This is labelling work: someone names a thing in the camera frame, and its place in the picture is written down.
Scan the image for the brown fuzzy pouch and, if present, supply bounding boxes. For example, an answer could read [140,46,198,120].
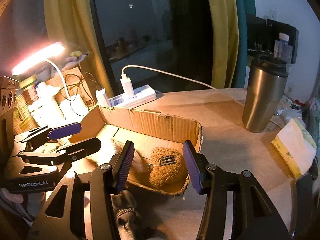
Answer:
[149,147,187,189]

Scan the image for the grey dotted socks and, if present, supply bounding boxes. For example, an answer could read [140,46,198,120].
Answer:
[111,190,148,239]

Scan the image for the white woven basket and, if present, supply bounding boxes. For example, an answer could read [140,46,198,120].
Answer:
[14,94,39,135]

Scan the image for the white desk lamp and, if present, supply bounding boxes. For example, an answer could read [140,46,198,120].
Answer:
[11,41,90,117]

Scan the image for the brown cardboard box with plush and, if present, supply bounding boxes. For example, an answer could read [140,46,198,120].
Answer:
[46,68,97,107]

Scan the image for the cardboard tray box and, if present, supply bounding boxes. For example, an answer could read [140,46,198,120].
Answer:
[69,107,202,196]

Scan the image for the white power strip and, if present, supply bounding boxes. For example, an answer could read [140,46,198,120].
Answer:
[110,85,157,109]

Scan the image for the steel travel tumbler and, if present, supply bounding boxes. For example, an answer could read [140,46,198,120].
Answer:
[242,56,289,133]

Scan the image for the yellow curtain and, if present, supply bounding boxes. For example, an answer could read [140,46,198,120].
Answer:
[44,0,239,94]

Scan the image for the clear water bottle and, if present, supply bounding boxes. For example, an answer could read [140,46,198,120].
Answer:
[274,33,293,63]

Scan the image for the black monitor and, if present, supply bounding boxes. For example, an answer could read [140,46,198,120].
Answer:
[246,14,299,64]

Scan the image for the teal curtain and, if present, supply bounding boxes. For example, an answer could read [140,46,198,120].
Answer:
[232,0,256,88]

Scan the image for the white charger with black cable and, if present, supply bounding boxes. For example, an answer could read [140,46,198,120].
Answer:
[63,72,112,108]

